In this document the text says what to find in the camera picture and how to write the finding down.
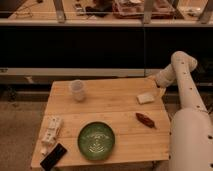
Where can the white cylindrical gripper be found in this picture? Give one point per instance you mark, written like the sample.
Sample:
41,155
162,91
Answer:
164,78

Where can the green ceramic bowl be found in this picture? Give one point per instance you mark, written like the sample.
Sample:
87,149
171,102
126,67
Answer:
96,141

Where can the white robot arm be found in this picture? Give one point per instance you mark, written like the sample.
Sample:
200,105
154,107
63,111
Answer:
191,138

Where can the wooden table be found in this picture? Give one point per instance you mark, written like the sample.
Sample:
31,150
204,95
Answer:
112,101

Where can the clutter tray on shelf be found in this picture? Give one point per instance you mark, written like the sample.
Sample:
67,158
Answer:
135,9

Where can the white packaged snack bar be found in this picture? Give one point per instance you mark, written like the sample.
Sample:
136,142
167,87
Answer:
52,131

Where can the black remote control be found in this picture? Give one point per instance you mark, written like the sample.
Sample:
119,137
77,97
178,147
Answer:
53,157

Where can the long workbench shelf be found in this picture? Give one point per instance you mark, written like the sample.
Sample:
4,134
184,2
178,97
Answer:
42,40

